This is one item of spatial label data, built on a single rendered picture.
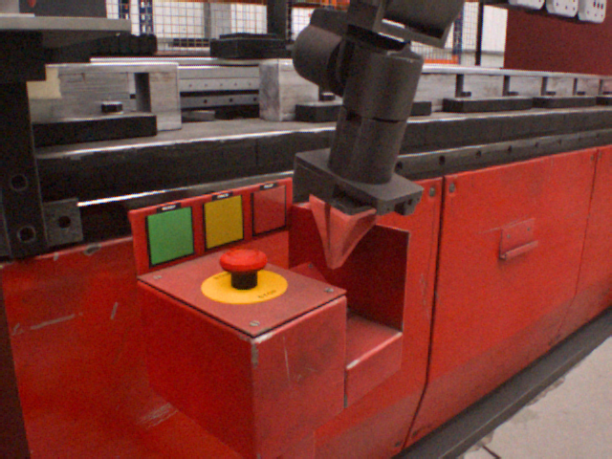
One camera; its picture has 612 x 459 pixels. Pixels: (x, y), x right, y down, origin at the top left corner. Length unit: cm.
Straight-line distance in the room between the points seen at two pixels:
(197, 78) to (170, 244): 64
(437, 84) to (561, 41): 136
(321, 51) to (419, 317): 71
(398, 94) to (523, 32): 216
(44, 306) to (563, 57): 222
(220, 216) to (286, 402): 20
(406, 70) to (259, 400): 27
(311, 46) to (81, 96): 36
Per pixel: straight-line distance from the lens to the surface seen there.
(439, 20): 43
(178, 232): 49
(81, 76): 73
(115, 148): 62
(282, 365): 40
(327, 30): 48
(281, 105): 87
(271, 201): 56
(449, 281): 111
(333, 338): 43
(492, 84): 134
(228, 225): 52
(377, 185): 43
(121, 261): 65
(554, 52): 249
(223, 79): 111
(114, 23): 48
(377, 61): 41
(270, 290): 43
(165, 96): 77
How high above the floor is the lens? 95
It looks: 17 degrees down
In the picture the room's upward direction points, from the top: straight up
